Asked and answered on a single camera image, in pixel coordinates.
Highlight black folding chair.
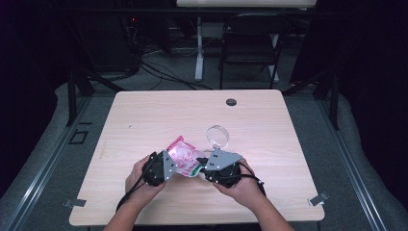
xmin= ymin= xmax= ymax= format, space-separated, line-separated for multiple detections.
xmin=218 ymin=13 xmax=292 ymax=90

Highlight pink and white snack packet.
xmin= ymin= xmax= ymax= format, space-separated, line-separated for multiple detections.
xmin=166 ymin=135 xmax=208 ymax=177

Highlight white desk leg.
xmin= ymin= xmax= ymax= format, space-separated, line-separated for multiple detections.
xmin=268 ymin=33 xmax=280 ymax=84
xmin=194 ymin=16 xmax=205 ymax=82

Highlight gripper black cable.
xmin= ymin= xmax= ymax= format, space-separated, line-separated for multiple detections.
xmin=237 ymin=163 xmax=268 ymax=197
xmin=115 ymin=153 xmax=156 ymax=212

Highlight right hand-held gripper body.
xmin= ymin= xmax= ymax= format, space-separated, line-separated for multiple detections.
xmin=204 ymin=150 xmax=243 ymax=189

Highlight person's left hand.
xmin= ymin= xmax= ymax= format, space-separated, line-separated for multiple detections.
xmin=124 ymin=155 xmax=166 ymax=206

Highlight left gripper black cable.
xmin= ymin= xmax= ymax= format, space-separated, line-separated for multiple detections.
xmin=115 ymin=153 xmax=156 ymax=212

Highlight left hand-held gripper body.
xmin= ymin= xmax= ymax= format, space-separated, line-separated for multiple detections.
xmin=142 ymin=149 xmax=178 ymax=187

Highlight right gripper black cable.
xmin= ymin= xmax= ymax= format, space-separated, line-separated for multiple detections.
xmin=237 ymin=163 xmax=268 ymax=197

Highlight person's right hand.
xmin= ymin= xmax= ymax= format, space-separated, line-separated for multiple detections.
xmin=213 ymin=158 xmax=266 ymax=210

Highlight clear plastic measuring cup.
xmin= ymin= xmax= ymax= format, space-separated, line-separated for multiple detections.
xmin=197 ymin=124 xmax=231 ymax=181

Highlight black metal stand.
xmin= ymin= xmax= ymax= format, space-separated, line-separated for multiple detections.
xmin=65 ymin=64 xmax=126 ymax=127
xmin=282 ymin=68 xmax=341 ymax=131

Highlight black floor cables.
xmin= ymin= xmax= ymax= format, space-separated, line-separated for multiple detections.
xmin=139 ymin=61 xmax=214 ymax=91

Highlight metal floor rail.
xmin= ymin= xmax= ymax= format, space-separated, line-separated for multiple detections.
xmin=316 ymin=95 xmax=388 ymax=231
xmin=2 ymin=95 xmax=92 ymax=231

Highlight dark computer tower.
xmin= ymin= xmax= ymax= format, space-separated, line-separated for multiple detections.
xmin=80 ymin=13 xmax=140 ymax=72

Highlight grey tape strip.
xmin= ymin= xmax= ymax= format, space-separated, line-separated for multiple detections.
xmin=64 ymin=198 xmax=88 ymax=208
xmin=307 ymin=192 xmax=330 ymax=207

